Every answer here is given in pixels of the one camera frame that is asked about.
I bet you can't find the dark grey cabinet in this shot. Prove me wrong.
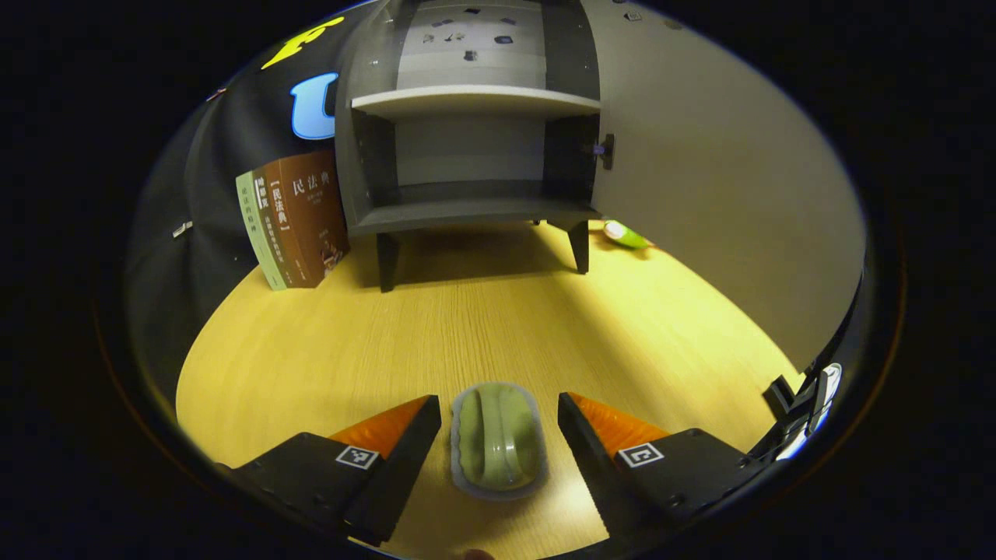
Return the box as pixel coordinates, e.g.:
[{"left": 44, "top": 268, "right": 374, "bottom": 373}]
[{"left": 333, "top": 0, "right": 604, "bottom": 294}]

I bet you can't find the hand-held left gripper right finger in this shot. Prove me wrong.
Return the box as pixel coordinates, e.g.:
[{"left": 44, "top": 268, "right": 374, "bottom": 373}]
[{"left": 557, "top": 391, "right": 771, "bottom": 549}]

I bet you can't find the green and white toy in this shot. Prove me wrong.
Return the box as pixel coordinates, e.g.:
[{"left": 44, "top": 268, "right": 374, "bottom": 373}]
[{"left": 603, "top": 220, "right": 655, "bottom": 250}]

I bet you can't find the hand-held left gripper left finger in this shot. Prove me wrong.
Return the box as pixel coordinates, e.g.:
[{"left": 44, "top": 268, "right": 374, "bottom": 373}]
[{"left": 214, "top": 394, "right": 443, "bottom": 548}]

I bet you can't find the dark brown book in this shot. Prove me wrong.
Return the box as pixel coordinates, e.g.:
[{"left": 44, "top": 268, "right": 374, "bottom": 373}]
[{"left": 253, "top": 159, "right": 314, "bottom": 289}]

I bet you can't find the green hardcover book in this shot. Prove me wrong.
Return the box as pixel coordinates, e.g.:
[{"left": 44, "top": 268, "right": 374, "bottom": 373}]
[{"left": 236, "top": 170, "right": 289, "bottom": 291}]

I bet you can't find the reddish brown book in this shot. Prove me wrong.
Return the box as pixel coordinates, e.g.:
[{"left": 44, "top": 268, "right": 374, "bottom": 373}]
[{"left": 279, "top": 149, "right": 351, "bottom": 289}]

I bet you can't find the beige cabinet door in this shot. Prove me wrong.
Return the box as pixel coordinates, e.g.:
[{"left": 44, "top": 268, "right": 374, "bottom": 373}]
[{"left": 580, "top": 0, "right": 867, "bottom": 373}]

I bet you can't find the black backdrop cloth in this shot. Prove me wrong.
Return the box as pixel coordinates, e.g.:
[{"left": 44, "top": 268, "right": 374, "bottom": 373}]
[{"left": 124, "top": 8, "right": 351, "bottom": 405}]

